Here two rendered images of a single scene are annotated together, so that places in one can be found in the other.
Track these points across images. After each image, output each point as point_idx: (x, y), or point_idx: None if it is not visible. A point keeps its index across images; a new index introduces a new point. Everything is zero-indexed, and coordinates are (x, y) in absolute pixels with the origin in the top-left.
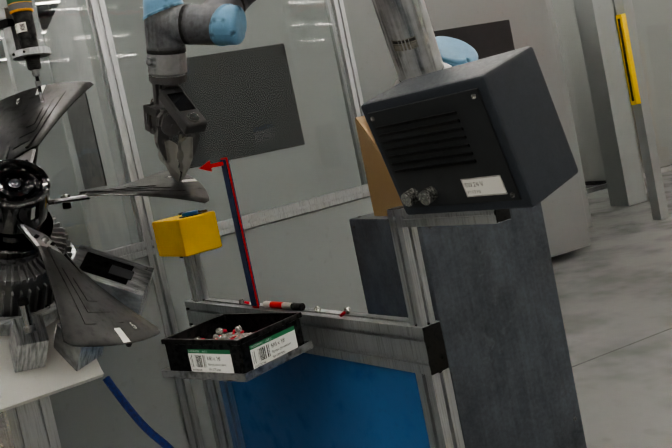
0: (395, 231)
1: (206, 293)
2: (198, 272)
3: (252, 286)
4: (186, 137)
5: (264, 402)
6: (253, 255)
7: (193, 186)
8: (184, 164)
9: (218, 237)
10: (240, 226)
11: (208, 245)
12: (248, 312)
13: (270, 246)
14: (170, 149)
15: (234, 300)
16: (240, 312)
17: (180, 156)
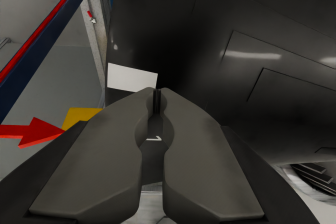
0: None
1: (103, 91)
2: (102, 107)
3: None
4: (80, 218)
5: None
6: (29, 157)
7: (148, 16)
8: (139, 104)
9: (68, 115)
10: (49, 19)
11: (85, 111)
12: None
13: (11, 160)
14: (210, 163)
15: (91, 50)
16: (103, 8)
17: (139, 144)
